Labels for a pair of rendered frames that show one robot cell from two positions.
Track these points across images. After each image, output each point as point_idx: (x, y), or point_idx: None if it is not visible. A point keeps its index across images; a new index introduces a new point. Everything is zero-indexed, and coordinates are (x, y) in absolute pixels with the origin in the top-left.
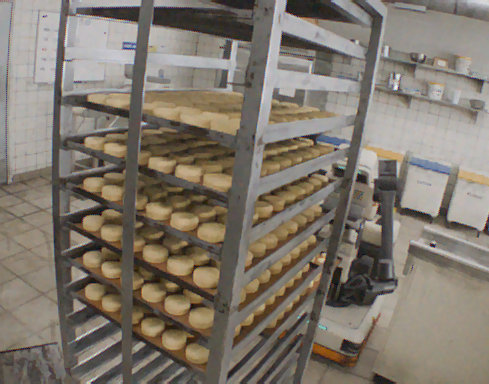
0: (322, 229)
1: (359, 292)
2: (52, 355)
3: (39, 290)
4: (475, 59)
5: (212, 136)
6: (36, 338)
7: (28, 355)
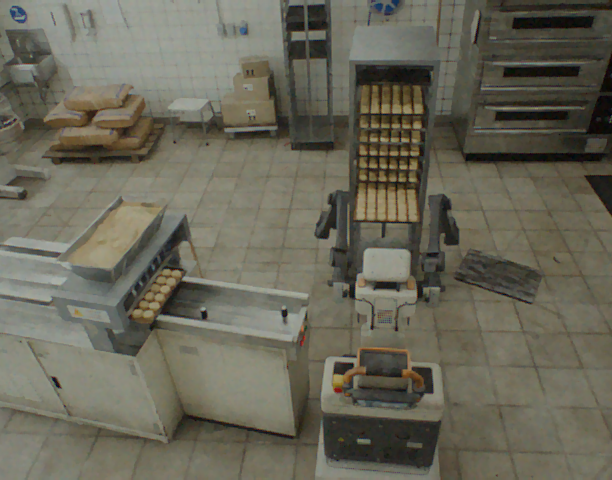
0: (402, 328)
1: (336, 226)
2: (520, 294)
3: None
4: None
5: None
6: (548, 300)
7: (529, 285)
